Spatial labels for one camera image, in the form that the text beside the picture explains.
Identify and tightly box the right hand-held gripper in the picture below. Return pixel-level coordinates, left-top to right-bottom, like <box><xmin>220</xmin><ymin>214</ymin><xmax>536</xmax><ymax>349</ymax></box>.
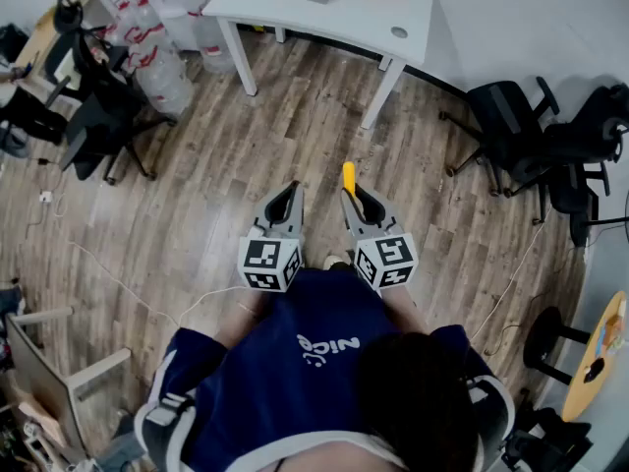
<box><xmin>341</xmin><ymin>184</ymin><xmax>419</xmax><ymax>294</ymax></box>

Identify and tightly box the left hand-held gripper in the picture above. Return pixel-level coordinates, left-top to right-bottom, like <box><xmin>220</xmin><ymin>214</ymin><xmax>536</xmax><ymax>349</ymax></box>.
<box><xmin>237</xmin><ymin>180</ymin><xmax>306</xmax><ymax>293</ymax></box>

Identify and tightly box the person's right forearm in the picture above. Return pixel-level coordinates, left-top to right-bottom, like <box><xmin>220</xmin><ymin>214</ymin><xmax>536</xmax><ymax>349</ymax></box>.
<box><xmin>380</xmin><ymin>287</ymin><xmax>429</xmax><ymax>336</ymax></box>

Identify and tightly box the person's left forearm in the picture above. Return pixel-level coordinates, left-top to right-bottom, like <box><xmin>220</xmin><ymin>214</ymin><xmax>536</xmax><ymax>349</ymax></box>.
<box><xmin>215</xmin><ymin>286</ymin><xmax>272</xmax><ymax>349</ymax></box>

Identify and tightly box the navy blue shirt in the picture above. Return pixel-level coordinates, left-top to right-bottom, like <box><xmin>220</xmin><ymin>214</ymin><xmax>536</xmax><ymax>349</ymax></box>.
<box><xmin>135</xmin><ymin>267</ymin><xmax>517</xmax><ymax>472</ymax></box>

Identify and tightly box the pile of clear water jugs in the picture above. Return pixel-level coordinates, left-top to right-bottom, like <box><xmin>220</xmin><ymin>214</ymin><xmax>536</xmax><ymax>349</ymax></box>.
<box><xmin>104</xmin><ymin>0</ymin><xmax>238</xmax><ymax>118</ymax></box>

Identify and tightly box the white table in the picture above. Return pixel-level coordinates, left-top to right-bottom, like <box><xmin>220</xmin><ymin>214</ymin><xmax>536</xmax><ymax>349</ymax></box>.
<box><xmin>201</xmin><ymin>0</ymin><xmax>436</xmax><ymax>131</ymax></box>

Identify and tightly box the round wooden table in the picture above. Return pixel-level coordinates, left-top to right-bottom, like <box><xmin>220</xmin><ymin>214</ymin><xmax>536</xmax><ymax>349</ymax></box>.
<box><xmin>561</xmin><ymin>290</ymin><xmax>628</xmax><ymax>423</ymax></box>

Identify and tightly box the black bag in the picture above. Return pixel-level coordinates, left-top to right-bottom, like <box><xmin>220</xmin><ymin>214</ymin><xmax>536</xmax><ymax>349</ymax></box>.
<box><xmin>500</xmin><ymin>405</ymin><xmax>594</xmax><ymax>472</ymax></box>

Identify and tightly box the light wooden desk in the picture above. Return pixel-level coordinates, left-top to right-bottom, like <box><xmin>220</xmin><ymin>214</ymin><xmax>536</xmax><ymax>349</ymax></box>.
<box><xmin>14</xmin><ymin>0</ymin><xmax>117</xmax><ymax>98</ymax></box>

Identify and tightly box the white floor cable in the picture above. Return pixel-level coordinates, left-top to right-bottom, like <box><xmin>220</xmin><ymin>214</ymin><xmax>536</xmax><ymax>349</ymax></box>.
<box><xmin>67</xmin><ymin>240</ymin><xmax>248</xmax><ymax>329</ymax></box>
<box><xmin>469</xmin><ymin>208</ymin><xmax>552</xmax><ymax>343</ymax></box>

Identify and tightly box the pale wooden frame furniture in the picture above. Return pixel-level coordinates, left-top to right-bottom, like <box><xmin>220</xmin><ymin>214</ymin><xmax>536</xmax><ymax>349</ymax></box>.
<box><xmin>4</xmin><ymin>305</ymin><xmax>134</xmax><ymax>462</ymax></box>

